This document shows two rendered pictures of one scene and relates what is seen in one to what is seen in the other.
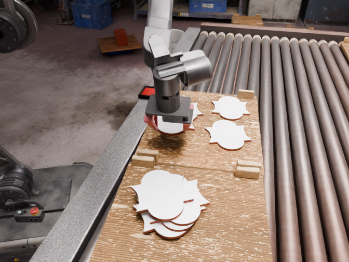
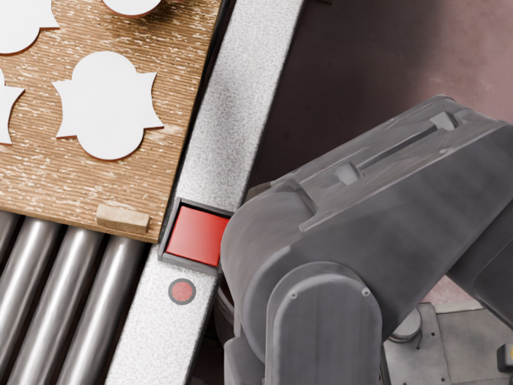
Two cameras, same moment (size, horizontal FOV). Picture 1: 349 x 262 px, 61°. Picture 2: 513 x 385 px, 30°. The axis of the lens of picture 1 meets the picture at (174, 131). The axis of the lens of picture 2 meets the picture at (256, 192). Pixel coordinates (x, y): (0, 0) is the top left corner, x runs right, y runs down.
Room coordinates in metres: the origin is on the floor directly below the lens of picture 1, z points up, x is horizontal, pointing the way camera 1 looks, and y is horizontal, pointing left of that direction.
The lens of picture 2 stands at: (1.40, 0.08, 1.94)
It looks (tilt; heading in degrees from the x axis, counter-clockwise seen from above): 65 degrees down; 171
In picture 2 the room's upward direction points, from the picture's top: 11 degrees clockwise
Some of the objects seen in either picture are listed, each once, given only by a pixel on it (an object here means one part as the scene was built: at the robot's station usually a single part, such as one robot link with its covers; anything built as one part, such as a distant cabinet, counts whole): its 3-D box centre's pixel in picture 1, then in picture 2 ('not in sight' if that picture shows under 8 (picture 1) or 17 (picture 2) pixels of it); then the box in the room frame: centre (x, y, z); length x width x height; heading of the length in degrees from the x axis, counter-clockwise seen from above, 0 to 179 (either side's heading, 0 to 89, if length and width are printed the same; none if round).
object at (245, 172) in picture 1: (247, 172); not in sight; (0.54, -0.18, 0.95); 0.06 x 0.02 x 0.03; 81
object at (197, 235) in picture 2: (150, 93); (198, 237); (1.00, 0.09, 0.92); 0.06 x 0.06 x 0.01; 76
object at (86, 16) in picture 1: (92, 13); not in sight; (4.96, 1.31, 0.19); 0.50 x 0.41 x 0.37; 72
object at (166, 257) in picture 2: (150, 92); (198, 237); (1.00, 0.09, 0.92); 0.08 x 0.08 x 0.02; 76
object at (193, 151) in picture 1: (203, 125); (57, 58); (0.78, -0.09, 0.93); 0.41 x 0.35 x 0.02; 170
